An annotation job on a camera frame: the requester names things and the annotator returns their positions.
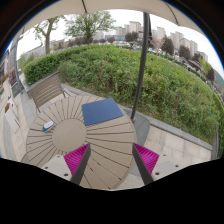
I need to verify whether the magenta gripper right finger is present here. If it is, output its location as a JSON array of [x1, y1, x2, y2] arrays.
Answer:
[[132, 142, 183, 186]]

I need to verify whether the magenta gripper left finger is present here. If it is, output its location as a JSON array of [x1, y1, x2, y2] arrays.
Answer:
[[42, 143, 92, 186]]

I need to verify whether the blue square mouse pad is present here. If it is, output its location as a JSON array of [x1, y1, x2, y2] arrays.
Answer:
[[82, 98, 123, 126]]

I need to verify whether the round slatted wooden table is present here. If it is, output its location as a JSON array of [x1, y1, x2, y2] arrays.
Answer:
[[26, 96, 137, 190]]

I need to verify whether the green hedge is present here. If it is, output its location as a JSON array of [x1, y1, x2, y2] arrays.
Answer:
[[23, 45, 224, 152]]

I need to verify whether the slatted wooden chair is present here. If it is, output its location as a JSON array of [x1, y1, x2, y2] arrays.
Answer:
[[27, 71, 74, 113]]

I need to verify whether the dark parasol pole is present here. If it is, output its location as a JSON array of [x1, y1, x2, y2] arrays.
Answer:
[[130, 12, 151, 123]]

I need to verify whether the beige parasol canopy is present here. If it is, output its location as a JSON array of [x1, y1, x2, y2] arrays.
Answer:
[[15, 0, 203, 38]]

